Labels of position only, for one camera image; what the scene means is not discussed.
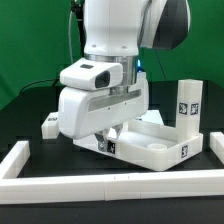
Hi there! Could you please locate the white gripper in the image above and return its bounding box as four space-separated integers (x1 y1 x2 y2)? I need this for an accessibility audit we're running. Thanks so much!
58 78 149 152

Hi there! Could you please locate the white desk top tray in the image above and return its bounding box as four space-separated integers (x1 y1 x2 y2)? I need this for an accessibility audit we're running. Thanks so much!
73 120 203 171

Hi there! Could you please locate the black cable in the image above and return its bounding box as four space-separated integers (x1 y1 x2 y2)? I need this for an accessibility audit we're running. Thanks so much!
19 78 63 95

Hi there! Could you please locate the white U-shaped fence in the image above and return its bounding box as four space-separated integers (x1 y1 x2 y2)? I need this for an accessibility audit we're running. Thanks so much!
0 140 224 204

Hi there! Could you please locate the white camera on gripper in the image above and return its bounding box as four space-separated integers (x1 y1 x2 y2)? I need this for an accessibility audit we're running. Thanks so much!
60 58 123 91

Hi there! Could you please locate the marker sheet black white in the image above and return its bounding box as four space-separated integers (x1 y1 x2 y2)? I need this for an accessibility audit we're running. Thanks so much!
137 110 164 125

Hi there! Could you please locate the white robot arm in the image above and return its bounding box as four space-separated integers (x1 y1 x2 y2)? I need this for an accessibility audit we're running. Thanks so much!
58 0 190 152

